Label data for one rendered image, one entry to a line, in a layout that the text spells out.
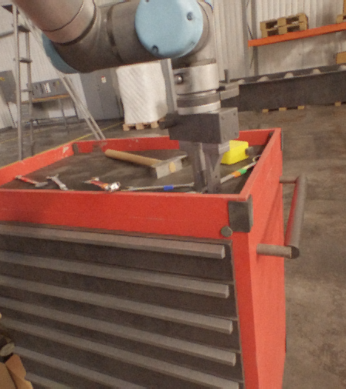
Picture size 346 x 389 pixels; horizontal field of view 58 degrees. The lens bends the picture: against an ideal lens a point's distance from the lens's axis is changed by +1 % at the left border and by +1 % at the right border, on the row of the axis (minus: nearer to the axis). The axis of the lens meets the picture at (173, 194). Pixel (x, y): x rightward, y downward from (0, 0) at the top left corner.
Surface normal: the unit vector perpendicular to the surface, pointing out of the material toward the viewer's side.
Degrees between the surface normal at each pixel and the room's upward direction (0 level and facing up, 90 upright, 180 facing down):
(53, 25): 146
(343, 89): 90
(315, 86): 90
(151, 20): 90
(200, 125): 90
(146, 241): 14
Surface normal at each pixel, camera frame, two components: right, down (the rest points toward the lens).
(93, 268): -0.24, -0.80
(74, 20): 0.68, 0.66
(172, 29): -0.25, 0.40
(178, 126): -0.73, 0.36
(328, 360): -0.14, -0.92
